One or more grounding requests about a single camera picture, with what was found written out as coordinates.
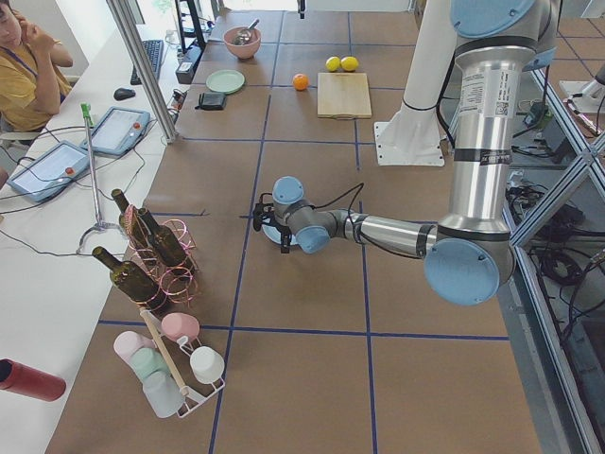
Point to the yellow lemon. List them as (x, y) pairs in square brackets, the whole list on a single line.
[(333, 64), (349, 64)]

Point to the metal scoop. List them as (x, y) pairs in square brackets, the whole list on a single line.
[(244, 35)]

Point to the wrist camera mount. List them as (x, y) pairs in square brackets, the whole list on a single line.
[(262, 213)]

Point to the light blue plate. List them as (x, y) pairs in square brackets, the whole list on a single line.
[(273, 234)]

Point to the bamboo cutting board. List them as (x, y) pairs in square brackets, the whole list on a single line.
[(344, 95)]

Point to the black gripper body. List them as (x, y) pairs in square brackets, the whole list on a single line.
[(285, 239)]

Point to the dark wine bottle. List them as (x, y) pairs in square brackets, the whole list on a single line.
[(134, 282), (134, 228), (164, 242)]

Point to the pink bowl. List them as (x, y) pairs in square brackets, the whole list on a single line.
[(243, 49)]

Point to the green handled reacher stick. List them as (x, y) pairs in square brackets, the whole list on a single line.
[(100, 225)]

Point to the white cup rack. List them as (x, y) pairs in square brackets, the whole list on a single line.
[(178, 361)]

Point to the grey folded cloth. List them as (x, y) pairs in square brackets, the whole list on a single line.
[(211, 101)]

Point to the mint green cup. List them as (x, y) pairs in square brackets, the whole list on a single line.
[(147, 361)]

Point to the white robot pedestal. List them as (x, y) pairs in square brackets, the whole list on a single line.
[(412, 136)]

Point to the black computer box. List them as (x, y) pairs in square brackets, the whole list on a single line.
[(189, 64)]

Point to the aluminium frame post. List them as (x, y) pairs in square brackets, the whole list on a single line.
[(127, 27)]

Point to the red bottle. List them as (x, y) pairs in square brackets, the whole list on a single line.
[(24, 380)]

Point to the orange fruit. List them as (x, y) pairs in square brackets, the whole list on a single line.
[(300, 82)]

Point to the person in yellow shirt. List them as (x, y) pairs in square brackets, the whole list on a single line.
[(32, 84)]

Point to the far teach pendant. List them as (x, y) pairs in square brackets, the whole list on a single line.
[(118, 131)]

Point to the light green plate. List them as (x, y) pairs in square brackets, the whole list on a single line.
[(225, 81)]

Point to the copper wire bottle rack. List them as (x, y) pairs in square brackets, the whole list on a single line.
[(176, 275)]

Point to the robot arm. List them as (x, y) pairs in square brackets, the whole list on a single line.
[(301, 8), (467, 254)]

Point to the black computer mouse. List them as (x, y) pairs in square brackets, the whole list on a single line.
[(123, 94)]

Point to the translucent grey cup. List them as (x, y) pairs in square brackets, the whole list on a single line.
[(163, 394)]

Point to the near teach pendant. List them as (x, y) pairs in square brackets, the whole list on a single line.
[(51, 173)]

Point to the white cup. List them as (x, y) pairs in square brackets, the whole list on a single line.
[(207, 365)]

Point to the light pink cup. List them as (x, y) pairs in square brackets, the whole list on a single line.
[(127, 343)]

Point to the teach pendant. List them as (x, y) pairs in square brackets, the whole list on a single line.
[(51, 173), (118, 131)]

